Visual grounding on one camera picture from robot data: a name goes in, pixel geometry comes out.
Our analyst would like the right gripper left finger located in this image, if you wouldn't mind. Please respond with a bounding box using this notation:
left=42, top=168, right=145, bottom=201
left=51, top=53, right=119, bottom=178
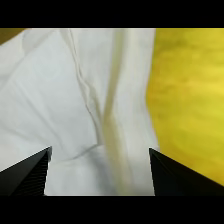
left=0, top=145, right=53, bottom=197

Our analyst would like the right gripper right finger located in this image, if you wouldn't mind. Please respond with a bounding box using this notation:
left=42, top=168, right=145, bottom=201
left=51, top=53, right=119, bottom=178
left=148, top=147, right=224, bottom=197

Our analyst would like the white shirt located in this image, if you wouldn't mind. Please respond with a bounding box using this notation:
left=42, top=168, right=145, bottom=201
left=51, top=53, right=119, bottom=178
left=0, top=27, right=160, bottom=197

